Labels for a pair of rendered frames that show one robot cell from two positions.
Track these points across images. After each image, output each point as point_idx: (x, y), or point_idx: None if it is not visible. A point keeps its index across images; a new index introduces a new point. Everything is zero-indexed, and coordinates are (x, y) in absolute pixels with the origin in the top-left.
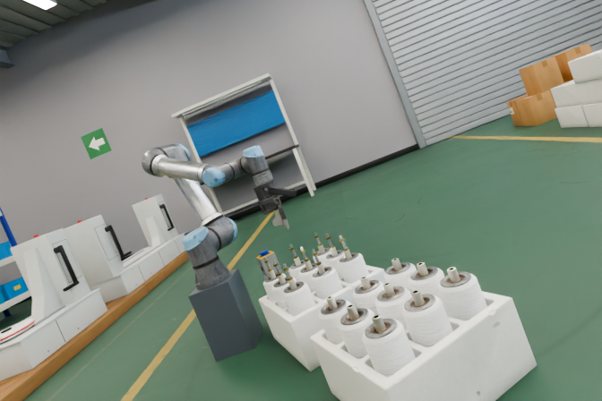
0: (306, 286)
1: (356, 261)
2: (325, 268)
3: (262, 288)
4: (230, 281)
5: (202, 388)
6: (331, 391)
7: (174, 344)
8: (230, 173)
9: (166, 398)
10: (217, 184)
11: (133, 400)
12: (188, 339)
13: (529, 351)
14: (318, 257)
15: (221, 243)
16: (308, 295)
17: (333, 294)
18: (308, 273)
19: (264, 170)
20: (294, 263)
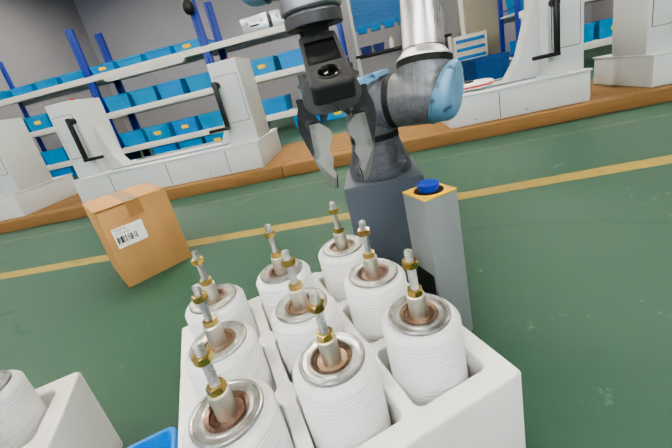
0: (194, 323)
1: (182, 442)
2: (227, 346)
3: (667, 228)
4: (358, 191)
5: (312, 270)
6: (129, 441)
7: (463, 198)
8: None
9: (322, 245)
10: (248, 3)
11: (346, 220)
12: (467, 207)
13: None
14: (386, 310)
15: (392, 118)
16: (196, 336)
17: (193, 396)
18: (273, 310)
19: None
20: (389, 261)
